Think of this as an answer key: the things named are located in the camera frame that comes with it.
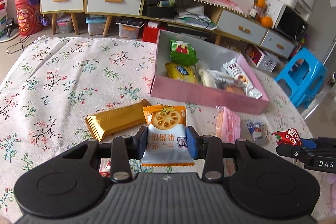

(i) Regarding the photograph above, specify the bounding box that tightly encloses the black open case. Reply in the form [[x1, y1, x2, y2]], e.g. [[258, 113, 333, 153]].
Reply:
[[145, 0, 176, 19]]

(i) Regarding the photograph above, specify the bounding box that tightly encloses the green chip bag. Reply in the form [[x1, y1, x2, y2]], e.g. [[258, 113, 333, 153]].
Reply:
[[169, 39, 198, 67]]

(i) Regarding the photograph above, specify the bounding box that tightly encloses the yellow cracker packet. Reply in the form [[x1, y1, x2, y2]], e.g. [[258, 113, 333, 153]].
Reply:
[[165, 63, 198, 84]]

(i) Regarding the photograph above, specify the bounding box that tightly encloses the orange white biscuit packet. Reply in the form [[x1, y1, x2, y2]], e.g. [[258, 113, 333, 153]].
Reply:
[[141, 105, 194, 167]]

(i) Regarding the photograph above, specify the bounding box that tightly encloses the white chocolate roll packet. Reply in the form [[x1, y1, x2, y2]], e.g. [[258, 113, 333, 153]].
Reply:
[[223, 58, 254, 88]]

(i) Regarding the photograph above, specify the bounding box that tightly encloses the clear wrapped bread stick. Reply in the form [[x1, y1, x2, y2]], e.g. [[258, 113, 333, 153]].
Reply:
[[196, 64, 217, 88]]

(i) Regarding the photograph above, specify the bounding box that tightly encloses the wooden TV cabinet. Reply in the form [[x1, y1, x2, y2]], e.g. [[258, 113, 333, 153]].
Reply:
[[40, 0, 295, 58]]

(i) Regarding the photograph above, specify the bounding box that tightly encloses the clear bin blue lid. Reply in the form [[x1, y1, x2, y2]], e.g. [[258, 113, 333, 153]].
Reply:
[[85, 15, 106, 36]]

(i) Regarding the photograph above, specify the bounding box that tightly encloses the lower orange fruit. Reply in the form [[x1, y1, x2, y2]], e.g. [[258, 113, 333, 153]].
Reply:
[[261, 15, 273, 28]]

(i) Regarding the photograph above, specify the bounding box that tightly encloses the gold wrapped biscuit bar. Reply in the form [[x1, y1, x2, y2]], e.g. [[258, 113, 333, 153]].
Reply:
[[85, 100, 150, 141]]

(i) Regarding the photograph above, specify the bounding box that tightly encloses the pink wafer packet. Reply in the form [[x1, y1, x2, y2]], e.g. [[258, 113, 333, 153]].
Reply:
[[215, 107, 241, 144]]

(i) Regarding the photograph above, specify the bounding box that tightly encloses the upper orange fruit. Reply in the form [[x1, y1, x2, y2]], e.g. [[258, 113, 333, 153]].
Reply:
[[254, 0, 266, 9]]

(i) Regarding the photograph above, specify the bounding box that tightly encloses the red shoe box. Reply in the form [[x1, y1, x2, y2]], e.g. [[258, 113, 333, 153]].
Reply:
[[142, 20, 161, 43]]

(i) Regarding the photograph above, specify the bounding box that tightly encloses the red paper bag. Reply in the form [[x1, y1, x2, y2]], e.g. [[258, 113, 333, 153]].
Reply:
[[15, 0, 43, 36]]

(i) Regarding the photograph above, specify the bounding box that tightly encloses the floral tablecloth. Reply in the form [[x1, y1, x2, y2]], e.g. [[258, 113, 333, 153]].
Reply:
[[1, 37, 335, 223]]

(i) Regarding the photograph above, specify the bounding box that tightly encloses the pink cardboard box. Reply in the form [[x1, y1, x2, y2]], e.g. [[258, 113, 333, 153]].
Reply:
[[150, 30, 269, 115]]

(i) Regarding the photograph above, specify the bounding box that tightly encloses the white patterned box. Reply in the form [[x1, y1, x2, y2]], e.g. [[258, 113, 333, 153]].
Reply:
[[243, 44, 280, 72]]

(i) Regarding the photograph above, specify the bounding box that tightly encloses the small blue white candy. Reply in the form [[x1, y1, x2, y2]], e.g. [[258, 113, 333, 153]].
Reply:
[[247, 121, 267, 145]]

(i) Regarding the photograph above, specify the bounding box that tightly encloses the black microwave oven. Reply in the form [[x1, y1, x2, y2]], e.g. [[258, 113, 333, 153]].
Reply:
[[266, 0, 309, 43]]

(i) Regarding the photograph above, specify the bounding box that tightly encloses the blue plastic stool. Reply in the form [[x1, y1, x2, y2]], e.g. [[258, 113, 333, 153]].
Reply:
[[275, 47, 327, 109]]

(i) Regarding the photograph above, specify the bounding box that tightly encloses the clear wrapped toast biscuit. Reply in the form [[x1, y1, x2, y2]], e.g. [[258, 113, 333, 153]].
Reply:
[[216, 81, 262, 99]]

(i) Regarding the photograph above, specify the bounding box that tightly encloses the orange fruit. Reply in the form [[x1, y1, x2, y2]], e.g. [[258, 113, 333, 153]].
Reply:
[[261, 15, 273, 28], [254, 0, 266, 9]]

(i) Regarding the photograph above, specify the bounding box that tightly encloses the red snack packet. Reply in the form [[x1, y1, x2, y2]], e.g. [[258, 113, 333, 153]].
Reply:
[[272, 128, 302, 146]]

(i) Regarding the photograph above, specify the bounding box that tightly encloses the clear bin with keyboard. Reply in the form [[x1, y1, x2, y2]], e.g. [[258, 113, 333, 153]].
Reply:
[[116, 18, 145, 39]]

